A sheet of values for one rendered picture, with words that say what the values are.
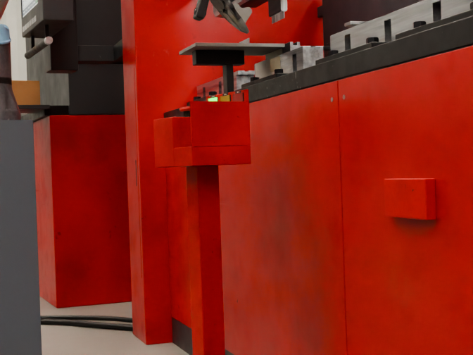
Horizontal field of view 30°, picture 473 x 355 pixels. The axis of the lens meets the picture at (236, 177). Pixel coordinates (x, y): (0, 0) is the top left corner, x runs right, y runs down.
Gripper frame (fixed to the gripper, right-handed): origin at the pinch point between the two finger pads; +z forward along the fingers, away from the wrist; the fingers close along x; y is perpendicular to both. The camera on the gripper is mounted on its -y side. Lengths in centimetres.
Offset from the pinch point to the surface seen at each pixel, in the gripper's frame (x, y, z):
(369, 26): -64, 0, 12
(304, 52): -25.0, 0.2, 12.7
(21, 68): 679, 42, -59
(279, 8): -4.2, 11.4, 1.8
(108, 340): 102, -87, 64
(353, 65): -80, -16, 12
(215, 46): -8.9, -12.6, -3.0
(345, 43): -51, -1, 14
